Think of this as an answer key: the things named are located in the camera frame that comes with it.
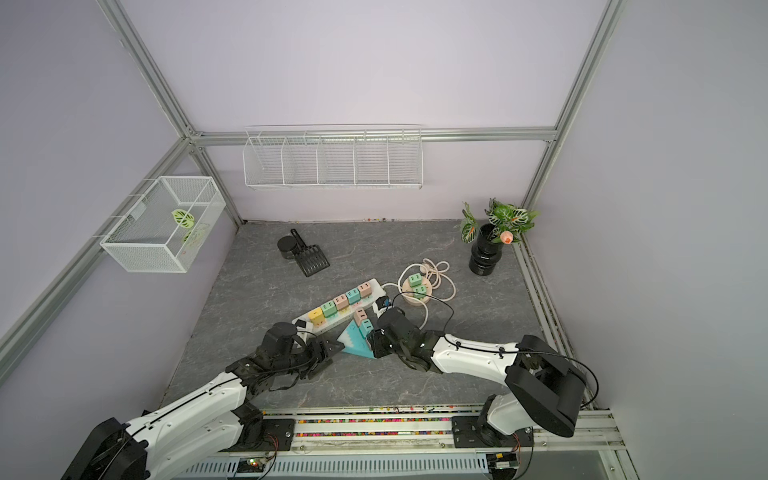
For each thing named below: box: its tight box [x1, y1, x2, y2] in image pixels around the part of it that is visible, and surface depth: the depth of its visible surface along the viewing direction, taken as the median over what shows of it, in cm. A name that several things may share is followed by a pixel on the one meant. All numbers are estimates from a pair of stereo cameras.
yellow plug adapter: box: [308, 307, 325, 326], surface depth 91 cm
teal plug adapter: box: [359, 318, 374, 338], surface depth 86 cm
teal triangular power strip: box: [337, 319, 375, 359], surface depth 86 cm
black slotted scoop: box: [290, 228, 331, 278], surface depth 109 cm
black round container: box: [277, 235, 298, 260], surface depth 111 cm
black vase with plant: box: [459, 198, 540, 276], surface depth 89 cm
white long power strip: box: [292, 278, 388, 334], surface depth 93 cm
